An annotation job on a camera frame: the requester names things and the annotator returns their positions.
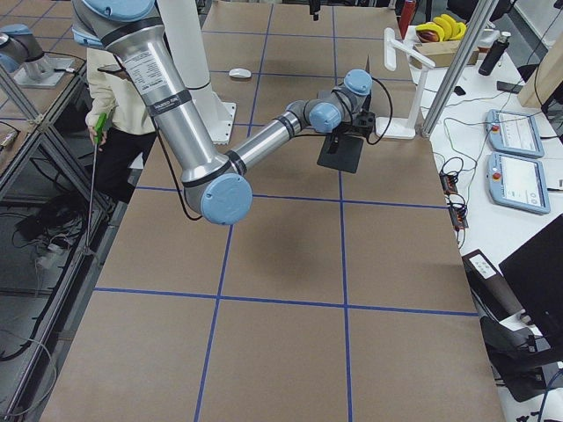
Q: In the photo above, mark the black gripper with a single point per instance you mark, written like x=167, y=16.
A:
x=346, y=131

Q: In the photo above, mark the black mouse pad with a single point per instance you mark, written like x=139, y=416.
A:
x=341, y=152

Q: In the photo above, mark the white computer mouse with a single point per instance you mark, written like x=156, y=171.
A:
x=240, y=74

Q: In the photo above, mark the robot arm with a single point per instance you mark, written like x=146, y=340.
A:
x=159, y=44
x=18, y=45

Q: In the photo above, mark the white desk lamp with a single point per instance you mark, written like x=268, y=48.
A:
x=395, y=125

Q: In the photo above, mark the red bottle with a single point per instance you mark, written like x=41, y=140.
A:
x=406, y=16

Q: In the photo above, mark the yellow bananas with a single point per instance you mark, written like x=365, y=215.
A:
x=441, y=28

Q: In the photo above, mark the upper teach pendant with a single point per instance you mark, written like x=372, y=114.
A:
x=514, y=133

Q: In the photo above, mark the teach pendant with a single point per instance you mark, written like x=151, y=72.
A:
x=518, y=182
x=514, y=133

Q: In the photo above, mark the black water bottle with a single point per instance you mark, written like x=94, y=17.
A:
x=494, y=54

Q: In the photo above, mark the lower teach pendant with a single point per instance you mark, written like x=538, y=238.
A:
x=518, y=182

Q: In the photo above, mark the black monitor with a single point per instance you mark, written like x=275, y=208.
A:
x=534, y=274

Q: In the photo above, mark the person in cream sweater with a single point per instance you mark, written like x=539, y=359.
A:
x=130, y=132

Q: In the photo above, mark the aluminium frame post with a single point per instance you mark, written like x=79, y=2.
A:
x=481, y=15

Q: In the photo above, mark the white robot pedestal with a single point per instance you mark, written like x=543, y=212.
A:
x=183, y=32

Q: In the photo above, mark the green-handled grabber stick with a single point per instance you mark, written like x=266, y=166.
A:
x=97, y=138

